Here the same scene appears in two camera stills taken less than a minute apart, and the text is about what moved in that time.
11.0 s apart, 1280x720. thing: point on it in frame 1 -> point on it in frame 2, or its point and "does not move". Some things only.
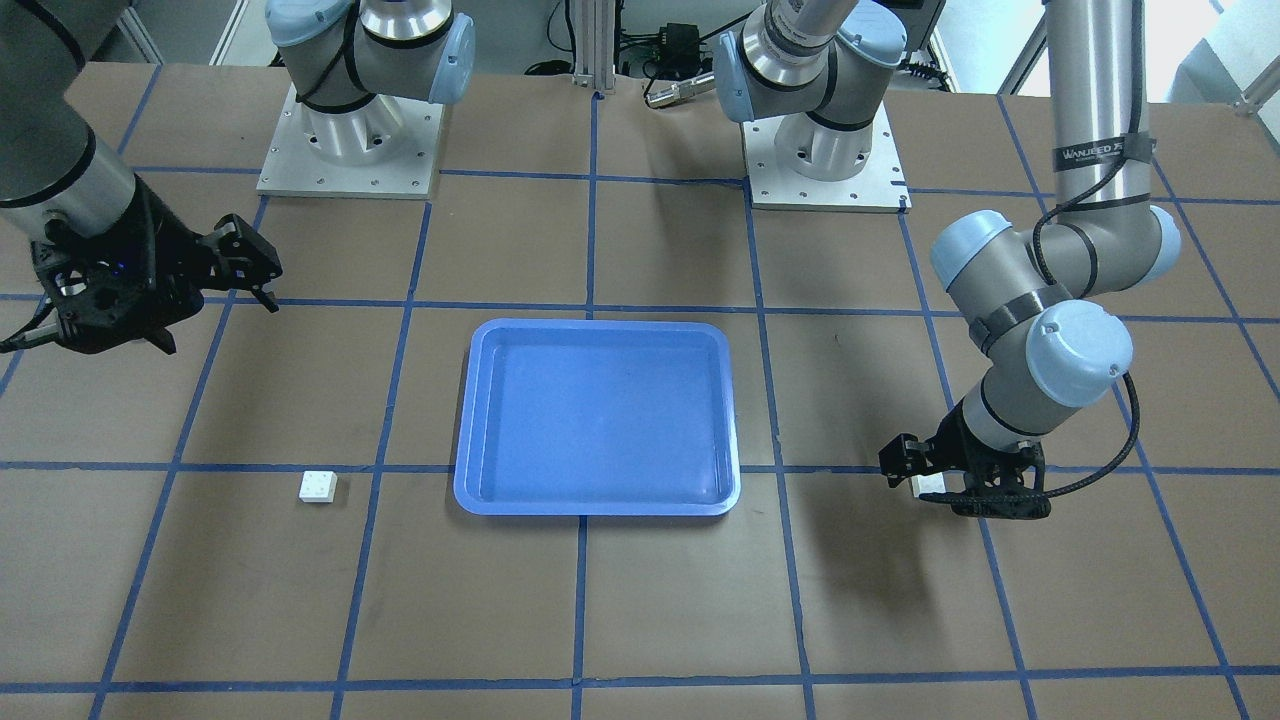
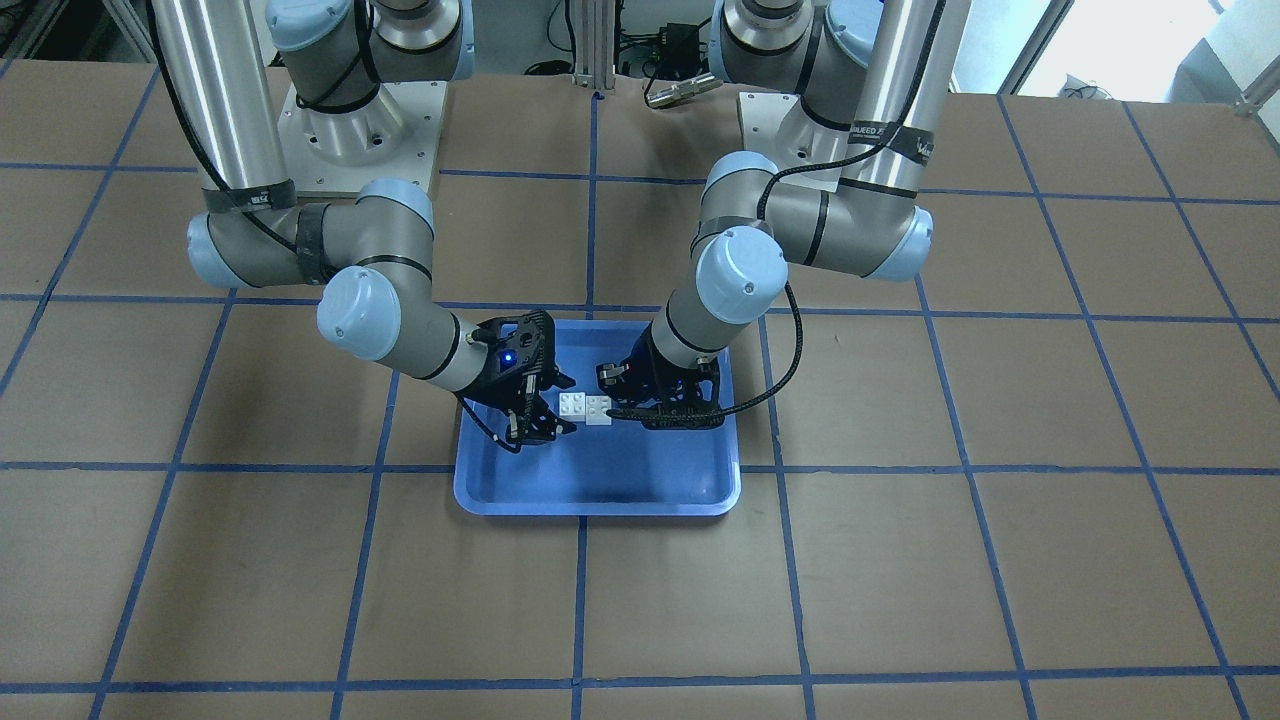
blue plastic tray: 597,417 does not move
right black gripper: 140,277 -> 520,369
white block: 318,486 -> 572,406
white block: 930,483 -> 596,408
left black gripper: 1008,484 -> 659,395
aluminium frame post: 592,26 does not move
